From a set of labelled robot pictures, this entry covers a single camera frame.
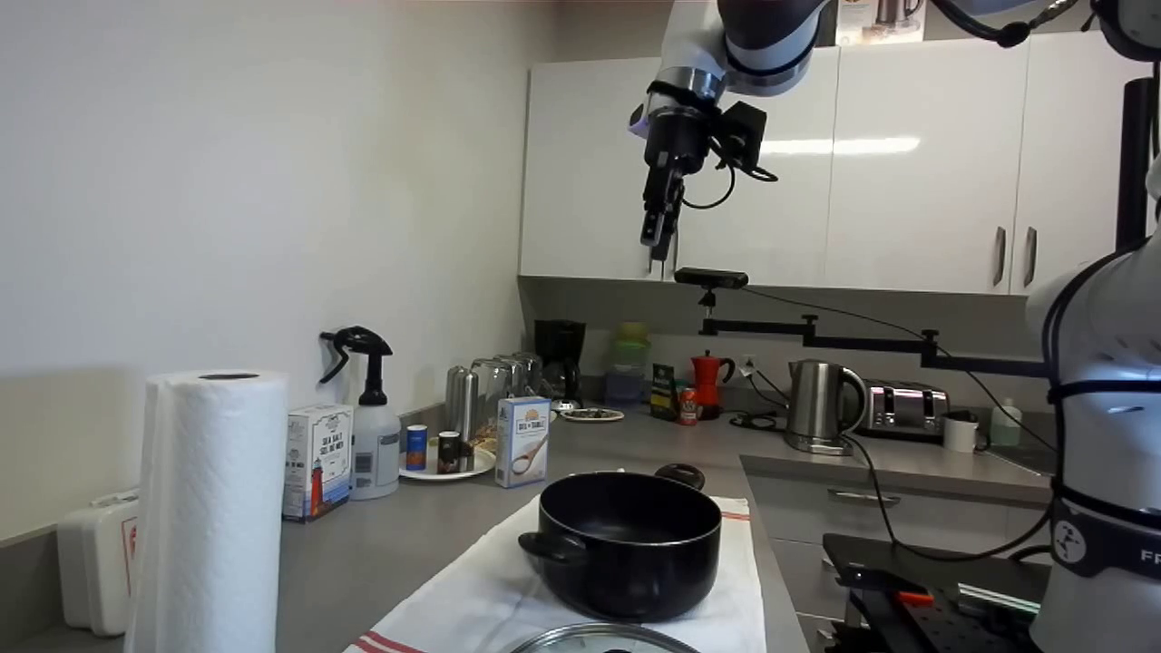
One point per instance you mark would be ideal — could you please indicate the silver toaster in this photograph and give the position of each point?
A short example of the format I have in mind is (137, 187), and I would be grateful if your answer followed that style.
(903, 413)

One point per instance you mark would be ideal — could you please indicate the white red carton box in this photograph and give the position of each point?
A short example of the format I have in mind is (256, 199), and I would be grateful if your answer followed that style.
(316, 462)

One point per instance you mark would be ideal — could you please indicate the white orange carton box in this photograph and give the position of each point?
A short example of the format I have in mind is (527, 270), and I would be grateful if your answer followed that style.
(525, 442)

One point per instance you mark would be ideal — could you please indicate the stainless electric kettle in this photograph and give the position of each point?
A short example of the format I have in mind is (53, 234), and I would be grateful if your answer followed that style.
(830, 406)

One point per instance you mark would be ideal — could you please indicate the white first aid box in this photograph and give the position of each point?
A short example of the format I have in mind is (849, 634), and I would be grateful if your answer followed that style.
(94, 552)

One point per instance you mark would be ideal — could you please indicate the black cooking pot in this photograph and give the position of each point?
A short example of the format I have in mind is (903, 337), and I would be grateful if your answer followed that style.
(626, 546)

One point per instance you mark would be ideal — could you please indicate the steel grinder right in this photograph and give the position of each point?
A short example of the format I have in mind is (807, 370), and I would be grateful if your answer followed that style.
(503, 383)

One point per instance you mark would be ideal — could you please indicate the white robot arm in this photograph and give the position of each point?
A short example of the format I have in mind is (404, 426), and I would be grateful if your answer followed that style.
(1099, 328)

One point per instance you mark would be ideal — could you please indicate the white kitchen cloth red stripes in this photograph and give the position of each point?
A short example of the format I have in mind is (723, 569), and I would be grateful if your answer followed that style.
(486, 599)

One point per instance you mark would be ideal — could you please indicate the small dark jar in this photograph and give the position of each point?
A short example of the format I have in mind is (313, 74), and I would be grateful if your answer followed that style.
(451, 453)

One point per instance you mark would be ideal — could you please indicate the white paper towel roll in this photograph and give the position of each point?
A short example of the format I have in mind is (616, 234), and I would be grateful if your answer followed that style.
(210, 485)

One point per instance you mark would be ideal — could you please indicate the spray bottle black trigger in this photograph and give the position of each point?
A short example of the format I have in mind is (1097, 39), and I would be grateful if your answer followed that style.
(374, 426)

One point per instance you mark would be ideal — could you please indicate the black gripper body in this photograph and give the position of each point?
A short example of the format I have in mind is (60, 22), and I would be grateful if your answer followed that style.
(676, 130)

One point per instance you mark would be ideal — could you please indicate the glass pot lid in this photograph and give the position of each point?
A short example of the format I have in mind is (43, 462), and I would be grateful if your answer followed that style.
(602, 640)

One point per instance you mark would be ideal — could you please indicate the steel grinder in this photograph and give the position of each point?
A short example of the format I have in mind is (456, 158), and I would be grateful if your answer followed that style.
(503, 383)
(462, 396)

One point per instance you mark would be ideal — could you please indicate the white mug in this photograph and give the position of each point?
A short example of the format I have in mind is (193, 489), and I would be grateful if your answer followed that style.
(959, 432)

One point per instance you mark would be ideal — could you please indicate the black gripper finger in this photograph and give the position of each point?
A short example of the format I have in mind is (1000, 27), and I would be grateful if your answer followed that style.
(651, 202)
(668, 218)

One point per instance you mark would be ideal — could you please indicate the green bottle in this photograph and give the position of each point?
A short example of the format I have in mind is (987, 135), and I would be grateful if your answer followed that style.
(626, 364)

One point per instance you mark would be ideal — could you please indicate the red moka pot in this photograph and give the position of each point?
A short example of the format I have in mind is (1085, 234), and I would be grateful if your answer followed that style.
(707, 380)

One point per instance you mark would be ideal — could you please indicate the steel grinder left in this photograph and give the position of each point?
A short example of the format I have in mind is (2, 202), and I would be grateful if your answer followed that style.
(462, 396)

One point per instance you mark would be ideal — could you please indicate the white plate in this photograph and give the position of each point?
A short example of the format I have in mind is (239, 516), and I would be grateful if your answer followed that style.
(474, 466)

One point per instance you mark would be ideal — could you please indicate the black coffee machine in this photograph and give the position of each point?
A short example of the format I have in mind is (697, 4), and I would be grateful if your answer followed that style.
(561, 347)

